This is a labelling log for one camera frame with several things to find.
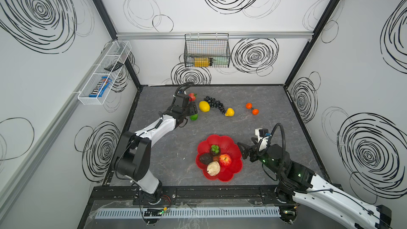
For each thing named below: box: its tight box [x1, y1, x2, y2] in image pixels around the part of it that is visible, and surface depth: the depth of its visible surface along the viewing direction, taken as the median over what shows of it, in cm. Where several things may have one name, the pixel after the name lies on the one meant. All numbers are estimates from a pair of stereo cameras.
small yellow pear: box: [224, 107, 235, 117], surface depth 104 cm
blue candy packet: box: [89, 76, 113, 98], surface depth 72 cm
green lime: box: [189, 113, 199, 121], surface depth 102 cm
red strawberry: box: [188, 92, 198, 102], surface depth 111 cm
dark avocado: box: [199, 153, 214, 165], surface depth 81 cm
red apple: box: [219, 153, 232, 167], surface depth 80 cm
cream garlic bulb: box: [206, 161, 221, 177], surface depth 78 cm
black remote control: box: [103, 60, 125, 73], surface depth 82 cm
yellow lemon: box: [198, 100, 211, 113], surface depth 106 cm
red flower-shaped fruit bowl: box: [195, 134, 244, 183], surface depth 82 cm
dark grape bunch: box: [203, 95, 227, 115], surface depth 107 cm
